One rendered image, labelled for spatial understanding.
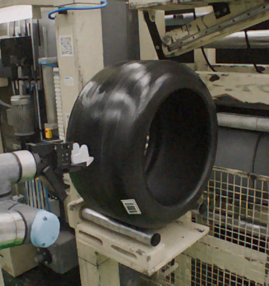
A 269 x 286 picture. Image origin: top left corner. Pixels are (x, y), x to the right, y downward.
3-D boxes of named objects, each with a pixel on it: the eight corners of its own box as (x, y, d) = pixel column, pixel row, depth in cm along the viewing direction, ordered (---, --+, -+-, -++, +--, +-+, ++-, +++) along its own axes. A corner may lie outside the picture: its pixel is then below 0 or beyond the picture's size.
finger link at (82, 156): (99, 143, 105) (74, 147, 98) (99, 164, 106) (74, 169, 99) (92, 142, 107) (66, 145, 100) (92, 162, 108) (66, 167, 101)
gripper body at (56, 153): (76, 141, 98) (37, 147, 89) (76, 173, 99) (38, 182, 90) (58, 137, 103) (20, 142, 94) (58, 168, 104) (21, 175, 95)
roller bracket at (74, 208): (69, 227, 140) (66, 203, 137) (138, 193, 168) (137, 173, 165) (75, 230, 137) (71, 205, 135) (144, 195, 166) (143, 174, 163)
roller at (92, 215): (90, 208, 143) (85, 219, 142) (82, 204, 140) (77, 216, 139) (163, 235, 120) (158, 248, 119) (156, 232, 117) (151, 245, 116)
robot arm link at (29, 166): (23, 186, 87) (6, 179, 92) (39, 182, 90) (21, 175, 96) (22, 154, 86) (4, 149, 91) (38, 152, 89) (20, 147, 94)
